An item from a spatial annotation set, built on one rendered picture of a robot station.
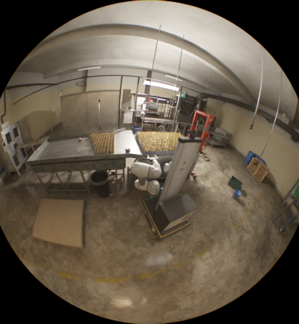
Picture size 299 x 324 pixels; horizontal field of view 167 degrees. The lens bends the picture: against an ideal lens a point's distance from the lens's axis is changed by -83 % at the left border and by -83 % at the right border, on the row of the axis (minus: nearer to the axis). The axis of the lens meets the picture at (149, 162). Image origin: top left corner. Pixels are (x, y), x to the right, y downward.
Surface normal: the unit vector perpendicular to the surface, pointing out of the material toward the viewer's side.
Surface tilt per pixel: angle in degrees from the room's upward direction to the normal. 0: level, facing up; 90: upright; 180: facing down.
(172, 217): 0
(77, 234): 0
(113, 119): 90
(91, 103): 90
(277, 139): 90
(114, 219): 0
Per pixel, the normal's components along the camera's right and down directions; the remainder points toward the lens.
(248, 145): -0.95, 0.06
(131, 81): 0.27, 0.59
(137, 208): 0.13, -0.81
